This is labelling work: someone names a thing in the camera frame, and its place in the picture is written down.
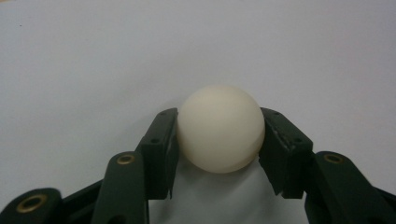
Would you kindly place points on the white table sheet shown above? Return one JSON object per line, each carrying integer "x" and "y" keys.
{"x": 93, "y": 77}

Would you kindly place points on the plain white table tennis ball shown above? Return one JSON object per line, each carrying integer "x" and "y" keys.
{"x": 221, "y": 129}

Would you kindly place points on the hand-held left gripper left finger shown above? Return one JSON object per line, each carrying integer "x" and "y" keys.
{"x": 158, "y": 155}

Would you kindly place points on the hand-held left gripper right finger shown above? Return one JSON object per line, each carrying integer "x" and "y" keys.
{"x": 286, "y": 155}

